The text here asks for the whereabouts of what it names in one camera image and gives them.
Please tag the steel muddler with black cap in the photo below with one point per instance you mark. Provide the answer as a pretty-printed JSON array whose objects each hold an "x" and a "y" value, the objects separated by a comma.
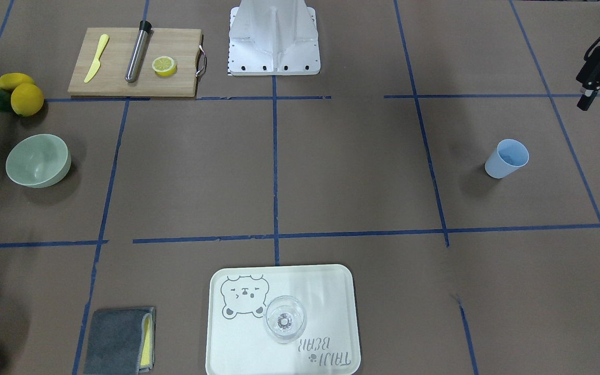
[{"x": 138, "y": 52}]

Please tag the grey folded cloth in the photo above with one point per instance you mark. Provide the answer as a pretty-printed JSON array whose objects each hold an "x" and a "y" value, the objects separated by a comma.
[{"x": 121, "y": 341}]

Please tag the yellow lemon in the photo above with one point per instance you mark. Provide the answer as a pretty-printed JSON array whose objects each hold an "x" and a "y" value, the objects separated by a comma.
[
  {"x": 27, "y": 99},
  {"x": 10, "y": 81}
]

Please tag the cream bear serving tray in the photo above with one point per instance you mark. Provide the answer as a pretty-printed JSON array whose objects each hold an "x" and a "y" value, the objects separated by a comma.
[{"x": 238, "y": 342}]

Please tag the yellow plastic knife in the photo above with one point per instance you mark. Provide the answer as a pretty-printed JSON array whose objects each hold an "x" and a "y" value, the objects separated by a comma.
[{"x": 96, "y": 63}]

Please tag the half lemon slice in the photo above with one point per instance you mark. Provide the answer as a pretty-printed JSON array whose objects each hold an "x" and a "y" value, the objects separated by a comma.
[{"x": 164, "y": 66}]

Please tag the wooden cutting board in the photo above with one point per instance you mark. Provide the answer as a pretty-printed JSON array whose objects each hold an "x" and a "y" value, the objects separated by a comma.
[{"x": 183, "y": 45}]

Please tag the light green bowl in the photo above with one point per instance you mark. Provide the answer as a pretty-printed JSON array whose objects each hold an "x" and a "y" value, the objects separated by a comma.
[{"x": 38, "y": 161}]

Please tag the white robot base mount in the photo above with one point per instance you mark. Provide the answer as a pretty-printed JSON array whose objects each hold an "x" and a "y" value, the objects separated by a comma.
[{"x": 273, "y": 38}]

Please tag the clear wine glass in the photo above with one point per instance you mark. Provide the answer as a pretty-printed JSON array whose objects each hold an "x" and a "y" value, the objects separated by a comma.
[{"x": 285, "y": 319}]

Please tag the light blue plastic cup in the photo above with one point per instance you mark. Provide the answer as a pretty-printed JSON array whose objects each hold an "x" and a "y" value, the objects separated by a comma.
[{"x": 506, "y": 158}]

